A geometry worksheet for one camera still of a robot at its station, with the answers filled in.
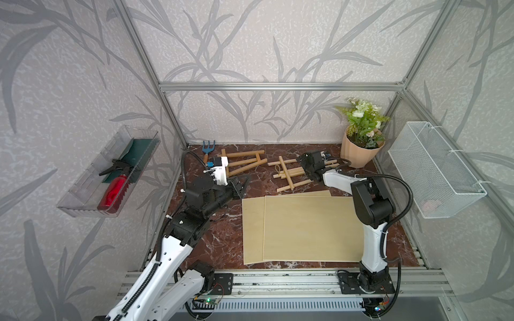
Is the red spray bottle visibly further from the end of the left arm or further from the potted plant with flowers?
the potted plant with flowers

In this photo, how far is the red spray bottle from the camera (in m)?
0.56

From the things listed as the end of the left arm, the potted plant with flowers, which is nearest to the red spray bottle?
the end of the left arm

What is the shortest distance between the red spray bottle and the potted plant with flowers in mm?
942

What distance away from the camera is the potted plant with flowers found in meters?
0.94
